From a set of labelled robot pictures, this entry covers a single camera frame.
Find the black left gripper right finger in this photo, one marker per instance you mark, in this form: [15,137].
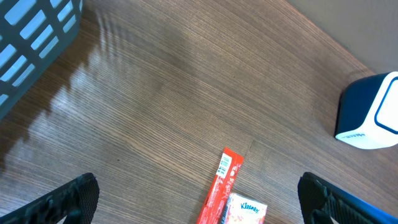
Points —
[323,202]

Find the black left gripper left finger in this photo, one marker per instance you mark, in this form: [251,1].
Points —
[73,202]

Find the small red carton box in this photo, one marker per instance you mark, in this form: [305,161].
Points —
[240,209]

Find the red toothpaste box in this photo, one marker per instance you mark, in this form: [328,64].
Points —
[222,185]

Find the white barcode scanner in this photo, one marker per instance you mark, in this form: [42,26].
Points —
[367,112]

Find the grey plastic basket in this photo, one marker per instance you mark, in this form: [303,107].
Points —
[33,34]

